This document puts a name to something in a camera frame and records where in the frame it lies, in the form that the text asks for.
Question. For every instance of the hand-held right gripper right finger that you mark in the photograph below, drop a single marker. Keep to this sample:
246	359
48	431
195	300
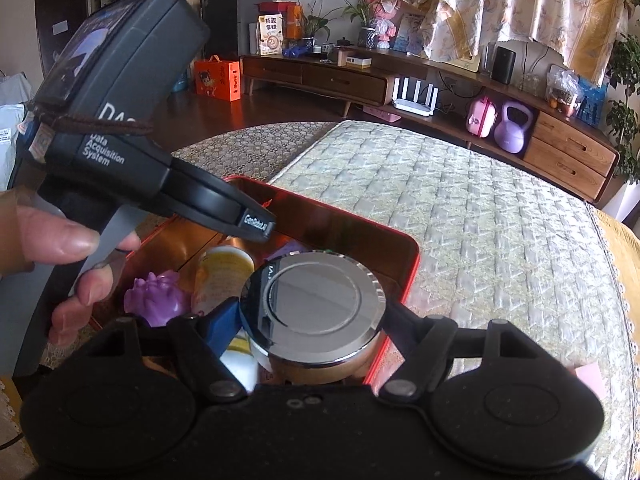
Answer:
400	317

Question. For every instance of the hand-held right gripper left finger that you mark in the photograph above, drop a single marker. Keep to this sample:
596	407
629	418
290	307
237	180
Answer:
225	322

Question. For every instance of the white and yellow bottle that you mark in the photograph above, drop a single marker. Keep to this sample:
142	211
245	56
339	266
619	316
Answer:
220	280

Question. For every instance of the purple toy pig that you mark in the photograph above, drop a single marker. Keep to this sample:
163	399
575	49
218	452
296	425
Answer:
157	300

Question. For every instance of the round steel tin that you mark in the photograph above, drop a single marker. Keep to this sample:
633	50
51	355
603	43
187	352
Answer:
315	305

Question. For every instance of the red tin box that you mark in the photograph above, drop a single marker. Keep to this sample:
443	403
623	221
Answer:
350	230

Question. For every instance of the person's left hand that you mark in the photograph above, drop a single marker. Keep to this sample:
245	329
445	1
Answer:
50	240

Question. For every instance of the dark wooden door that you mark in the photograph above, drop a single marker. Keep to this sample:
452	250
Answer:
60	15

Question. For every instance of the orange gift box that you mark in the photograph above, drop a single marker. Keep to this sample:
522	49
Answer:
217	80

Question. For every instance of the beige quilted mat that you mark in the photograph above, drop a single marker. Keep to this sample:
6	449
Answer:
475	240

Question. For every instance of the white bag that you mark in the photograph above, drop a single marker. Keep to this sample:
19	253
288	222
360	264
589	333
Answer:
12	125

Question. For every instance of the black mini fridge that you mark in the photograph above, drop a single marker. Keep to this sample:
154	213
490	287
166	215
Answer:
235	25

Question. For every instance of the printed snack bag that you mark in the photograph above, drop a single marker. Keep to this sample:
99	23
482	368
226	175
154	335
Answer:
270	35

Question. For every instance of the orange carton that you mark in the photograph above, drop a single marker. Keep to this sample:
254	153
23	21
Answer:
294	22

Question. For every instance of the pink soap block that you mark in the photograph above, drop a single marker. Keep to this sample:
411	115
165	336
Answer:
589	379

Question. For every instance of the pink flat object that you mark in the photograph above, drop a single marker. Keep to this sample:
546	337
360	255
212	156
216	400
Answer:
381	114

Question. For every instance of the pink toy case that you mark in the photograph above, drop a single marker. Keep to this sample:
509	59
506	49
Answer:
481	117

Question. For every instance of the purple kettlebell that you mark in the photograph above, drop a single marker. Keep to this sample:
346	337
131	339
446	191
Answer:
514	132

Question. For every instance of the white router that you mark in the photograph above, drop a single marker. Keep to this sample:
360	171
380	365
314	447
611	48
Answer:
415	97

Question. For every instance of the wooden TV cabinet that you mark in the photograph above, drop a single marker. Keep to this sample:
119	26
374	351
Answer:
565	155

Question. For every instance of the white flat box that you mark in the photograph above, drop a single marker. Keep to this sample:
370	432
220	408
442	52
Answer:
358	62

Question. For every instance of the potted plant in vase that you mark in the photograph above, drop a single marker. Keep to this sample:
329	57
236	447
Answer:
365	35

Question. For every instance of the white plant pot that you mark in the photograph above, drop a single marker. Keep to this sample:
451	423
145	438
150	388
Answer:
631	200

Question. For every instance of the black speaker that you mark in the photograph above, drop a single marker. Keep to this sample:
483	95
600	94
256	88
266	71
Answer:
503	65

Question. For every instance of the pink doll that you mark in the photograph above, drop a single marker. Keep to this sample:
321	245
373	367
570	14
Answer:
385	20

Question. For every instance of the clear plastic bag of fruit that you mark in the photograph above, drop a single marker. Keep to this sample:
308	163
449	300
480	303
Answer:
564	92

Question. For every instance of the blue box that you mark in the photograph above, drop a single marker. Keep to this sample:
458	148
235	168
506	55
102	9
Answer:
592	102

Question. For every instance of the green leafy houseplant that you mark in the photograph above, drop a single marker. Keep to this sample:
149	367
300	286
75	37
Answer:
627	110

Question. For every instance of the floral curtain cloth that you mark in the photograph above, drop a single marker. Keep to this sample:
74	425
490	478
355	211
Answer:
525	5

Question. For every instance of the picture frame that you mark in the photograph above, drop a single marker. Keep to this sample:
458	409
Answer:
410	35

